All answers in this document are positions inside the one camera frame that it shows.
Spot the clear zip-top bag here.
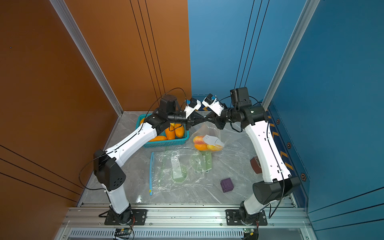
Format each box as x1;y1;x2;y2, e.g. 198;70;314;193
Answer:
191;122;243;152

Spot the red pink mango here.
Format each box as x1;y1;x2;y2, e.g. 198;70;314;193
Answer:
193;136;206;145

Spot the large orange mango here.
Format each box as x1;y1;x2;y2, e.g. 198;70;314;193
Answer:
194;144;210;151

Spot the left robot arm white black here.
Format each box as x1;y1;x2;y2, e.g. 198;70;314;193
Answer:
94;95;202;218

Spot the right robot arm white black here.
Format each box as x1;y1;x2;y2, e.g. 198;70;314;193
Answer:
203;87;301;225

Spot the orange mango front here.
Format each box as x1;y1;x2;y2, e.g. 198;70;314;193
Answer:
150;136;168;142

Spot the teal plastic basket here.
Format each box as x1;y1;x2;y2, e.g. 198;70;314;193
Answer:
136;114;190;148

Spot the dark red box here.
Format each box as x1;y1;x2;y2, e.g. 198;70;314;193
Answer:
250;156;262;174

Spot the clear bags stack green print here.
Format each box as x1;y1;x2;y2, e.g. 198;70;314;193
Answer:
149;148;213;195

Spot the purple cube box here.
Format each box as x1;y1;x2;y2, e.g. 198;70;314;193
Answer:
220;178;234;193

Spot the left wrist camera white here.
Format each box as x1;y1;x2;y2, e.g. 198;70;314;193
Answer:
184;98;202;118

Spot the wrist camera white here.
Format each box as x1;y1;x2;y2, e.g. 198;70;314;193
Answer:
202;94;227;117
184;98;202;118

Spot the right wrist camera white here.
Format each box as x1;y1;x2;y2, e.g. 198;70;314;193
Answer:
202;94;227;117

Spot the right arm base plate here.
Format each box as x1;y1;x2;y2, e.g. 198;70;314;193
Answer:
225;209;268;227

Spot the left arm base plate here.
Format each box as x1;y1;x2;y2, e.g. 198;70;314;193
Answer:
104;209;148;226

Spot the aluminium rail front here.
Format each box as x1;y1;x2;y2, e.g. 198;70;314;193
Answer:
61;205;311;229

